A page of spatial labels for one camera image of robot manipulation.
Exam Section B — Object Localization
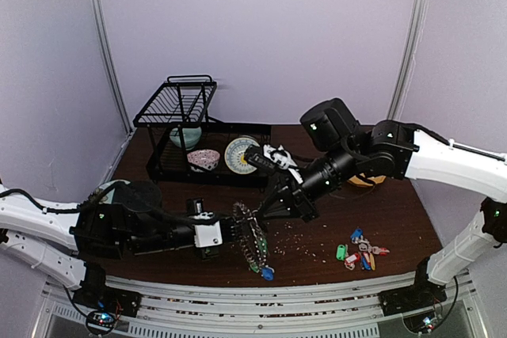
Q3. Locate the black keyring disc with rings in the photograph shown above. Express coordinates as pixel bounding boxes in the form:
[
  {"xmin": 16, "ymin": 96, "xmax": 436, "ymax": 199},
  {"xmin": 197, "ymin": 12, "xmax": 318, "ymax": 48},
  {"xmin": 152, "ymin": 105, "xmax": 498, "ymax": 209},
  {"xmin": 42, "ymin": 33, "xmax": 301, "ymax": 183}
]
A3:
[{"xmin": 233, "ymin": 202, "xmax": 269, "ymax": 274}]

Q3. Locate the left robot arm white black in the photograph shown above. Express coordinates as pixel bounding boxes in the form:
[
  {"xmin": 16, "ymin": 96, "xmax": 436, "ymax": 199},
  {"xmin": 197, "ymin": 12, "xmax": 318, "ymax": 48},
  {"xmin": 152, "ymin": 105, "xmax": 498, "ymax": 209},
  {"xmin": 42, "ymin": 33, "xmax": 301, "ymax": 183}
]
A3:
[{"xmin": 1, "ymin": 180, "xmax": 261, "ymax": 317}]

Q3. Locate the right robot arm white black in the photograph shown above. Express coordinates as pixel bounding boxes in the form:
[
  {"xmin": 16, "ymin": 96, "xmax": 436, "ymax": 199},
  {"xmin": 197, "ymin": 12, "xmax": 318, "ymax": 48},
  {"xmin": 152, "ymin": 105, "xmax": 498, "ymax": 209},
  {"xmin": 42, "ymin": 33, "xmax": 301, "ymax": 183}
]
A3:
[{"xmin": 246, "ymin": 98, "xmax": 506, "ymax": 316}]

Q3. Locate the green key tag on disc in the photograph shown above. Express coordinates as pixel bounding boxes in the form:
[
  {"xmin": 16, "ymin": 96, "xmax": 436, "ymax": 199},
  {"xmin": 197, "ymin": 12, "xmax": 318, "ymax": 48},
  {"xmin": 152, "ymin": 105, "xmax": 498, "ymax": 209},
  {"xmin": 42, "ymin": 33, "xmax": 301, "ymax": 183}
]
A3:
[{"xmin": 257, "ymin": 237, "xmax": 268, "ymax": 256}]

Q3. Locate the blue key tag on disc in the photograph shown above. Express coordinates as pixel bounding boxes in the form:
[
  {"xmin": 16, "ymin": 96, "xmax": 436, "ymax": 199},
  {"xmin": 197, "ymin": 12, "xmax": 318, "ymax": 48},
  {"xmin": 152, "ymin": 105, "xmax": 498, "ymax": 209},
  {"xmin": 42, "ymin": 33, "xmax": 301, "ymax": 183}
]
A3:
[{"xmin": 261, "ymin": 267, "xmax": 275, "ymax": 281}]

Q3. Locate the blue yellow patterned plate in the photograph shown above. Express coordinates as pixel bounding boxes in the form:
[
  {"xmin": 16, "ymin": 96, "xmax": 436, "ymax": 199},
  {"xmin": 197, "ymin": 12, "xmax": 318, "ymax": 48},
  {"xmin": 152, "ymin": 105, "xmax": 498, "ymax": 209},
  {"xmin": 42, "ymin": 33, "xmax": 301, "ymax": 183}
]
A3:
[{"xmin": 223, "ymin": 135, "xmax": 259, "ymax": 175}]

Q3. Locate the yellow dotted plate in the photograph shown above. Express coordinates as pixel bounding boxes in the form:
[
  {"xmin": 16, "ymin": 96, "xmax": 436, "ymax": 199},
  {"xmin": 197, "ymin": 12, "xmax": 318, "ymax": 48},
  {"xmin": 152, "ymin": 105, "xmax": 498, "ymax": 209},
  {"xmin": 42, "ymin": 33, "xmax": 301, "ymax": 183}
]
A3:
[{"xmin": 348, "ymin": 174, "xmax": 386, "ymax": 188}]

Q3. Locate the green key tag in pile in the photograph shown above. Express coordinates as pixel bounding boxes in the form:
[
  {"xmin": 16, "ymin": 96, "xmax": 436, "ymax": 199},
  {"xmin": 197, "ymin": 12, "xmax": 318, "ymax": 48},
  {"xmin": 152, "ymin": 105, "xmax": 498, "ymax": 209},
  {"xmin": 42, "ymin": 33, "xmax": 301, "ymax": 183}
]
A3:
[{"xmin": 336, "ymin": 245, "xmax": 348, "ymax": 261}]

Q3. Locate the pink patterned bowl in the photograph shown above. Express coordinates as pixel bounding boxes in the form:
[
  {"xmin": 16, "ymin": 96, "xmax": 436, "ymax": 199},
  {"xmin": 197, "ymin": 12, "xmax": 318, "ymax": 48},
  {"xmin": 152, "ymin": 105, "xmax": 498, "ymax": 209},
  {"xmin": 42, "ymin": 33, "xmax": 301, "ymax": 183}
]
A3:
[{"xmin": 187, "ymin": 149, "xmax": 220, "ymax": 173}]

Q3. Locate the blue key tag in pile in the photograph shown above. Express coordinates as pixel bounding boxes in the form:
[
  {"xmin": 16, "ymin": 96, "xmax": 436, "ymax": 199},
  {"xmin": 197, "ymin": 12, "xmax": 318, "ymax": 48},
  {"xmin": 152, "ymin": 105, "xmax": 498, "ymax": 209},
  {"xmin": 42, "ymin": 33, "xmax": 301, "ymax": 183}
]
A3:
[{"xmin": 350, "ymin": 228, "xmax": 363, "ymax": 243}]

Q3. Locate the red key tag in pile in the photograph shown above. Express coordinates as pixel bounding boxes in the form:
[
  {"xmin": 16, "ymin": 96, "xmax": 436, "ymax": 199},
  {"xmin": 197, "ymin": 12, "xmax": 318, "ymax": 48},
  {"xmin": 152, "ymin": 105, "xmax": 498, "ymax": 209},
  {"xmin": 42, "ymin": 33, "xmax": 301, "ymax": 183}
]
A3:
[{"xmin": 344, "ymin": 253, "xmax": 361, "ymax": 270}]

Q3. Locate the teal ceramic bowl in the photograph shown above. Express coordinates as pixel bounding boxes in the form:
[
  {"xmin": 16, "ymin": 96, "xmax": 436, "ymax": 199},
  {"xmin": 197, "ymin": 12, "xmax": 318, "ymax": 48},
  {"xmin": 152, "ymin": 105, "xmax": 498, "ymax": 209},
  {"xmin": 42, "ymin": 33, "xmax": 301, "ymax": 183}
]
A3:
[{"xmin": 170, "ymin": 127, "xmax": 202, "ymax": 150}]

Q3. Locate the red headed silver key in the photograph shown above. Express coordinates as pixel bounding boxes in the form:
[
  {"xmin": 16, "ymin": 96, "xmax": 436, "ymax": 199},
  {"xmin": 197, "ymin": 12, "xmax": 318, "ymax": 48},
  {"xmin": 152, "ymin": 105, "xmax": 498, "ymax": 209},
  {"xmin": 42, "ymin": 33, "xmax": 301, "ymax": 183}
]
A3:
[{"xmin": 371, "ymin": 246, "xmax": 391, "ymax": 256}]

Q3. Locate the yellow key tag in pile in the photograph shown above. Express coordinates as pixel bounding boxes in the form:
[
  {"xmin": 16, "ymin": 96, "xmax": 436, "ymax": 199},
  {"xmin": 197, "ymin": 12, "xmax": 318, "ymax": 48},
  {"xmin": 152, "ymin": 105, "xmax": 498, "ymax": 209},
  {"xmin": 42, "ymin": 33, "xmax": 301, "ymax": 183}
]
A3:
[{"xmin": 368, "ymin": 253, "xmax": 375, "ymax": 271}]

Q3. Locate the light teal plate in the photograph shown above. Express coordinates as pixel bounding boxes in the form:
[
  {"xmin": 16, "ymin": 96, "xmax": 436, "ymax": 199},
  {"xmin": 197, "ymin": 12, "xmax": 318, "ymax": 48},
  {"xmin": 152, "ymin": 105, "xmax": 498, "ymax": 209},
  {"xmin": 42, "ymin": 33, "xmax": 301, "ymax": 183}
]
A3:
[{"xmin": 94, "ymin": 180, "xmax": 130, "ymax": 204}]

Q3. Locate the left circuit board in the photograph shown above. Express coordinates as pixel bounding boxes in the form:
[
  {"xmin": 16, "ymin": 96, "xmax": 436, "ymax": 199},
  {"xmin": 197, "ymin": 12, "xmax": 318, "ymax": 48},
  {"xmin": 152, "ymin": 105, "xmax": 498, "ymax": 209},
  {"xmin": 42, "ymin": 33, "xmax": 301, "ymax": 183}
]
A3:
[{"xmin": 85, "ymin": 310, "xmax": 118, "ymax": 335}]

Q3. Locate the circuit board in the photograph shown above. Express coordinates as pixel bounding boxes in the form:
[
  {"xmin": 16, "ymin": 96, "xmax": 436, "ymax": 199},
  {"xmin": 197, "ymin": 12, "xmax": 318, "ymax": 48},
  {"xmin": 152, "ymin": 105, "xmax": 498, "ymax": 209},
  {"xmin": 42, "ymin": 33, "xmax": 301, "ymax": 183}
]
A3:
[
  {"xmin": 85, "ymin": 310, "xmax": 118, "ymax": 335},
  {"xmin": 404, "ymin": 312, "xmax": 440, "ymax": 334}
]

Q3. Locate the right circuit board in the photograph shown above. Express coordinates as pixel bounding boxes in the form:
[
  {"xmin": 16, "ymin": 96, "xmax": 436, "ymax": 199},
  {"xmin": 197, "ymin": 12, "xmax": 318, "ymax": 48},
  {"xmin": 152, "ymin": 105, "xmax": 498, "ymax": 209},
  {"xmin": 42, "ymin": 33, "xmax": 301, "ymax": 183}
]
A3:
[{"xmin": 404, "ymin": 312, "xmax": 440, "ymax": 334}]

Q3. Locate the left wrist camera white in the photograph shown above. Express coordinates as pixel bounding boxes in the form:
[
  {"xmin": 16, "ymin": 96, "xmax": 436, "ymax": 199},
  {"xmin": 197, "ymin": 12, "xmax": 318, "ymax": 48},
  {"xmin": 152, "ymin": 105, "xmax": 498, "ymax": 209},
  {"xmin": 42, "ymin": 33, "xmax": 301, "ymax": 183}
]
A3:
[{"xmin": 185, "ymin": 199, "xmax": 223, "ymax": 249}]

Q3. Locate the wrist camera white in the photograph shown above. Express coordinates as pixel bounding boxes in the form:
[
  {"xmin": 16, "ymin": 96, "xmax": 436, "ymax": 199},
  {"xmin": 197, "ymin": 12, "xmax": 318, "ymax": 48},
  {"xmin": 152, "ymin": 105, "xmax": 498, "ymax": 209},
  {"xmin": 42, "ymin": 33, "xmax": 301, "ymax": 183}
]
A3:
[
  {"xmin": 185, "ymin": 199, "xmax": 223, "ymax": 249},
  {"xmin": 244, "ymin": 144, "xmax": 303, "ymax": 184}
]

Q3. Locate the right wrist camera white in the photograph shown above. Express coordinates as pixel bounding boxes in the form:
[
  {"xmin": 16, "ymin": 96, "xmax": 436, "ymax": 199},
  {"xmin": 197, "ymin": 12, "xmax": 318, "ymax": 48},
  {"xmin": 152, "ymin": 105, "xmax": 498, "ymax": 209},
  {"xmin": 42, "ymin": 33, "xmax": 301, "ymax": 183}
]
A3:
[{"xmin": 244, "ymin": 144, "xmax": 303, "ymax": 184}]

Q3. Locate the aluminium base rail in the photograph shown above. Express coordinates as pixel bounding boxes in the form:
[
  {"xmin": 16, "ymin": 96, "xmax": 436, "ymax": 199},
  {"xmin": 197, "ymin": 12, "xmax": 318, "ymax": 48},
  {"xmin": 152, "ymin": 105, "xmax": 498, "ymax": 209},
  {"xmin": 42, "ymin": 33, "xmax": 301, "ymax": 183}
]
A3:
[{"xmin": 33, "ymin": 268, "xmax": 486, "ymax": 338}]

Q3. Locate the black wire dish rack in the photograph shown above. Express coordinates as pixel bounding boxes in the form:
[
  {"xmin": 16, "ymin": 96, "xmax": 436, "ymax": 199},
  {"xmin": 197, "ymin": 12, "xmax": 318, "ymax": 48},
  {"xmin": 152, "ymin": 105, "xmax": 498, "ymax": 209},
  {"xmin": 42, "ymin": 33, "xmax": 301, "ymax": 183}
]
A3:
[{"xmin": 134, "ymin": 74, "xmax": 272, "ymax": 188}]

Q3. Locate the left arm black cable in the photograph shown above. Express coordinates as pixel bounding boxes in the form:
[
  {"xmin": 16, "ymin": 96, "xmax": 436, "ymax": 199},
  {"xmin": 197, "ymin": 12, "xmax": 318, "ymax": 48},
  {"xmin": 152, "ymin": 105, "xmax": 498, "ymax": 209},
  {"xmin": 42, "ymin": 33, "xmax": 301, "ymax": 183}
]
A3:
[{"xmin": 0, "ymin": 181, "xmax": 207, "ymax": 224}]

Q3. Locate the right aluminium frame post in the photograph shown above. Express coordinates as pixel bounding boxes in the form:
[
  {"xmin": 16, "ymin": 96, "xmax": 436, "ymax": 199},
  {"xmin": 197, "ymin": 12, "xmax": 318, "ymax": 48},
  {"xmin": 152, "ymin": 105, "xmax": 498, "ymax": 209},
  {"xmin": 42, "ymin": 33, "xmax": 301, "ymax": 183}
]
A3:
[{"xmin": 387, "ymin": 0, "xmax": 428, "ymax": 120}]

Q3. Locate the aluminium frame post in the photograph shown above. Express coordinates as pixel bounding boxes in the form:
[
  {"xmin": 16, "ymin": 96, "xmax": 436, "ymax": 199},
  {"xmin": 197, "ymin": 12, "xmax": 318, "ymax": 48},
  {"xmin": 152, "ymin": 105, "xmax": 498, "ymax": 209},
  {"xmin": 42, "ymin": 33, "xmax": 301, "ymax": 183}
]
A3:
[
  {"xmin": 387, "ymin": 0, "xmax": 428, "ymax": 120},
  {"xmin": 90, "ymin": 0, "xmax": 132, "ymax": 135}
]

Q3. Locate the left aluminium frame post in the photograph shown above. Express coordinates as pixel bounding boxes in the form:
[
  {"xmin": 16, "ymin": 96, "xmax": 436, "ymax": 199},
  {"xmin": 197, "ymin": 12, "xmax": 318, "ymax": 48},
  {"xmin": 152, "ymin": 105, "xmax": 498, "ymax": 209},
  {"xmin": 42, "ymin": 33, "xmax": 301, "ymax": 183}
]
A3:
[{"xmin": 90, "ymin": 0, "xmax": 132, "ymax": 135}]

